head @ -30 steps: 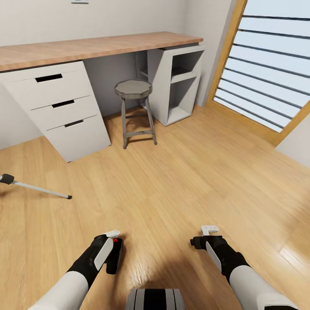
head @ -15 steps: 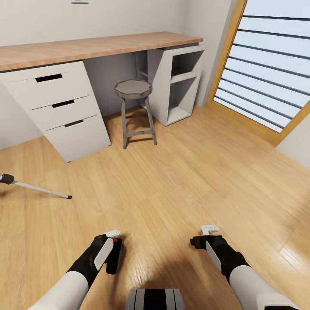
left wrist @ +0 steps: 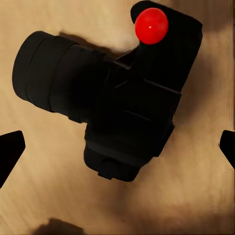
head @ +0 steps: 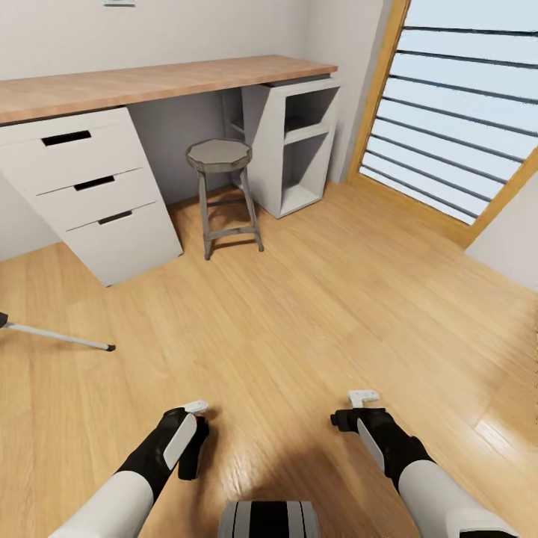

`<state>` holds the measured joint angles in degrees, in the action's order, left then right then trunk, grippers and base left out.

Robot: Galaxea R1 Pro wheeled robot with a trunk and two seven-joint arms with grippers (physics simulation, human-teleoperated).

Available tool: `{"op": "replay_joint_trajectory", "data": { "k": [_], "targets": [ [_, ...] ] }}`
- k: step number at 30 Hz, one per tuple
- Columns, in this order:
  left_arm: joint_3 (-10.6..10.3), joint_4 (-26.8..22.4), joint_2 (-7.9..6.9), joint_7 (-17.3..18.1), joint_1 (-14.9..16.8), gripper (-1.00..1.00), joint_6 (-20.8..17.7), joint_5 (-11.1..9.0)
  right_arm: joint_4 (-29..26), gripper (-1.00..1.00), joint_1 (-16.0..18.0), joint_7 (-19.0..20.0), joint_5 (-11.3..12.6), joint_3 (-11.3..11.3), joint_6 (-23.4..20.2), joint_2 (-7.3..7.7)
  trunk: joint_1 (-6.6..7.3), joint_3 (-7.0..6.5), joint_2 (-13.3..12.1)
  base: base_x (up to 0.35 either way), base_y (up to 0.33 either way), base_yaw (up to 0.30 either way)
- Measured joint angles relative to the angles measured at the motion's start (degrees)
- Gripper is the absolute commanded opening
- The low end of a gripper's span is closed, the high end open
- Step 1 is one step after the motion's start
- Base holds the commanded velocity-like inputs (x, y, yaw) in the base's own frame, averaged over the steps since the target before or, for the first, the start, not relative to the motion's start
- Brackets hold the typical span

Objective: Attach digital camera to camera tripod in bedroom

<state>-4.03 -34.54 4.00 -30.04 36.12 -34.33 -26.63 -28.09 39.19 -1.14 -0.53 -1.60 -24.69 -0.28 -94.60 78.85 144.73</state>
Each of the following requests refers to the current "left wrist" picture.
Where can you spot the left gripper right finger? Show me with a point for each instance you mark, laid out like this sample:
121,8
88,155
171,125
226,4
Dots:
227,146

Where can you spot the digital camera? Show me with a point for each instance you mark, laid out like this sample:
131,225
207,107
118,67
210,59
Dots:
128,103

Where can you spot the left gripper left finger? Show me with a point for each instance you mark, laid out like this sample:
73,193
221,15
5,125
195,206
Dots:
12,145

